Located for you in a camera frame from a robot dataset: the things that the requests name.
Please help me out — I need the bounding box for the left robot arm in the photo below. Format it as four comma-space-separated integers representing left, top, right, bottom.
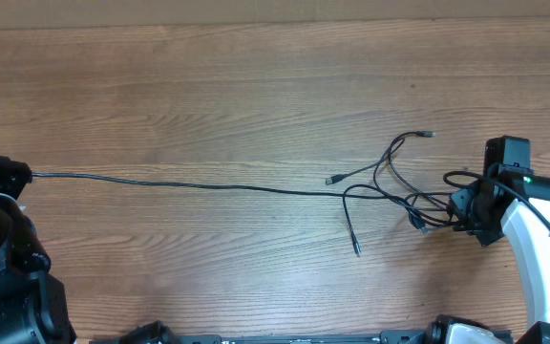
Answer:
0, 156, 77, 344

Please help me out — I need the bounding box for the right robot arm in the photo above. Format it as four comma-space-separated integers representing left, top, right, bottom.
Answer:
448, 136, 550, 343

